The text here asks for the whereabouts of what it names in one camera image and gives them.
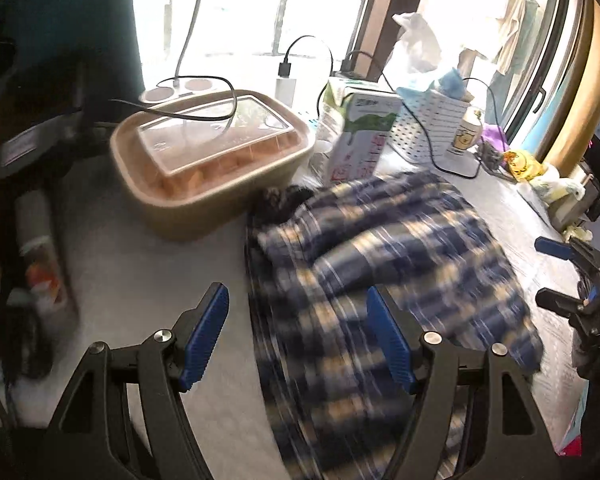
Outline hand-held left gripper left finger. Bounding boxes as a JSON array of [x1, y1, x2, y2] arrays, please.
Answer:
[[35, 282, 230, 480]]

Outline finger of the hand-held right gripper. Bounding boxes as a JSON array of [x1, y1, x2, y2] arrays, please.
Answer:
[[534, 237, 600, 274], [535, 287, 600, 319]]

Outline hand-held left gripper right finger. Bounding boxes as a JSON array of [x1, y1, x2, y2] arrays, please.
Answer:
[[366, 286, 563, 480]]

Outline blue plaid shirt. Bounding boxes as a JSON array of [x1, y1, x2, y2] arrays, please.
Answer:
[[244, 170, 545, 480]]

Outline yellow plastic bag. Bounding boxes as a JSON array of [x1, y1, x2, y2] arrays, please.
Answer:
[[504, 149, 587, 207]]

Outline white table cloth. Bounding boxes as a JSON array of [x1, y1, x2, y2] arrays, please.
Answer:
[[0, 105, 588, 480]]

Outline red blue paper box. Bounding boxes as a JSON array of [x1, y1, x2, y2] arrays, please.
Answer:
[[554, 392, 590, 457]]

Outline purple cloth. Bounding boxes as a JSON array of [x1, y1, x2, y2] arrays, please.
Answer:
[[480, 124, 510, 152]]

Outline small white bottle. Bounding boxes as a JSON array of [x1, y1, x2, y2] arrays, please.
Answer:
[[449, 109, 484, 159]]

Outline brown food container clear lid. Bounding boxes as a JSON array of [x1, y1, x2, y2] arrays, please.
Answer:
[[109, 89, 317, 242]]

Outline white perforated basket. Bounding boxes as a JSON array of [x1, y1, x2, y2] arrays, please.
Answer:
[[389, 87, 473, 162]]

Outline spray can with orange label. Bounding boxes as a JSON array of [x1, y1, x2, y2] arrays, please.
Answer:
[[14, 189, 77, 313]]

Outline blue tissue pack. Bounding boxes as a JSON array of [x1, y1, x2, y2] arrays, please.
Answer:
[[397, 66, 475, 102]]

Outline white green milk carton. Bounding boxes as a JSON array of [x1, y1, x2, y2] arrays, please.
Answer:
[[316, 79, 405, 187]]

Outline hanging clothes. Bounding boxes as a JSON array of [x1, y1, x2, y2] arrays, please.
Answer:
[[492, 0, 548, 77]]

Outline white plastic bag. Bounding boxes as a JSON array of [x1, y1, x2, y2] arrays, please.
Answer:
[[391, 11, 444, 78]]

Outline white power strip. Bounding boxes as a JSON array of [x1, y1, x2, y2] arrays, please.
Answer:
[[139, 77, 222, 105]]

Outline black device with label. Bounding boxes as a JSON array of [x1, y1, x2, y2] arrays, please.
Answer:
[[0, 110, 112, 183]]

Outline white charger plug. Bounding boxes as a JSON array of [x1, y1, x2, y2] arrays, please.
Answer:
[[274, 61, 299, 107]]

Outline black cable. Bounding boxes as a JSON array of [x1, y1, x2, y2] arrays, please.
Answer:
[[317, 51, 496, 180]]

